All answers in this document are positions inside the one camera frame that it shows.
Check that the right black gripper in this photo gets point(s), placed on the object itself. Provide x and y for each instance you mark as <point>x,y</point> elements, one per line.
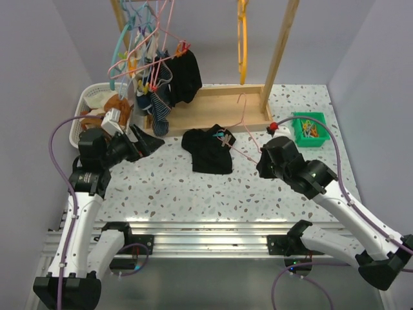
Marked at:
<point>264,172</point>

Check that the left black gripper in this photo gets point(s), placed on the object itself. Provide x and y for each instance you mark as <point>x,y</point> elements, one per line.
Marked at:
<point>146,144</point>

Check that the pink wire hanger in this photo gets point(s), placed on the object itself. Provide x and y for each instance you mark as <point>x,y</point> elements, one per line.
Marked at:
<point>241,124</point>

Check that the black underwear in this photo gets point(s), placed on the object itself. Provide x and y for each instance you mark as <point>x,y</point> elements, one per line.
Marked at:
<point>208,156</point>

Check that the yellow plastic hanger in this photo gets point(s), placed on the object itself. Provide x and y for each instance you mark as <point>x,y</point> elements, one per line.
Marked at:
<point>242,40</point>

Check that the brown underwear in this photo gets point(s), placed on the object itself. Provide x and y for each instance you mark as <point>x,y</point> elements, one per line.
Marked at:
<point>92,119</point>

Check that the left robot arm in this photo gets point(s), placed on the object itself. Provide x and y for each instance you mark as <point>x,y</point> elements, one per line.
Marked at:
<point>74,278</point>

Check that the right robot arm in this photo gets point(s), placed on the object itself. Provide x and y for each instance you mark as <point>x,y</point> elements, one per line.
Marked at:
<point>377,251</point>

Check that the striped navy underwear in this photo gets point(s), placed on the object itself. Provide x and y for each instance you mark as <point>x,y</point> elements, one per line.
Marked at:
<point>157,103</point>

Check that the mauve cream underwear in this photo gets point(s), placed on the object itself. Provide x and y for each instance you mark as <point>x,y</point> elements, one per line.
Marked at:
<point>142,51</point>

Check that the teal plastic hanger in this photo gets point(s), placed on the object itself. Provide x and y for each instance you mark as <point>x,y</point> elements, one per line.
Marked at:
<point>113,67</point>

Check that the brown cloth in basket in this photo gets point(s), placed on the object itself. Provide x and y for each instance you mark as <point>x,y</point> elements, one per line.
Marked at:
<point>122,105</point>

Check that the green clip bin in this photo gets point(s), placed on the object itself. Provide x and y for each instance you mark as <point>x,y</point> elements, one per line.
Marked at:
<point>300,140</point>

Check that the colourful clips in bin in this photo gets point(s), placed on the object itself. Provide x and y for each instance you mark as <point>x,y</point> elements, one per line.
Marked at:
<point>309,129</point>

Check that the light green cloth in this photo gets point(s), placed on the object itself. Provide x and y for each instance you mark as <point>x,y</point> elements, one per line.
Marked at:
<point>97,101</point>

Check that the wooden clothes rack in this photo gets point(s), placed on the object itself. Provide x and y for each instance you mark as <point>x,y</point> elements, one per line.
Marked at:
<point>193,105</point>

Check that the white laundry basket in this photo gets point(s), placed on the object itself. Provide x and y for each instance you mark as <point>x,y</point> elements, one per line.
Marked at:
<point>122,90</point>

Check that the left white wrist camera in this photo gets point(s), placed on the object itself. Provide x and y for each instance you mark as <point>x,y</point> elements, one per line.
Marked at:
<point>110,123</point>

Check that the aluminium mounting rail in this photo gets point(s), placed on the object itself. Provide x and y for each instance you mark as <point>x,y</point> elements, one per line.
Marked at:
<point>200,223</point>

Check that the blue wire hanger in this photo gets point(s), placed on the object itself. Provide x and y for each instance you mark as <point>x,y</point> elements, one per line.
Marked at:
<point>139,16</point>

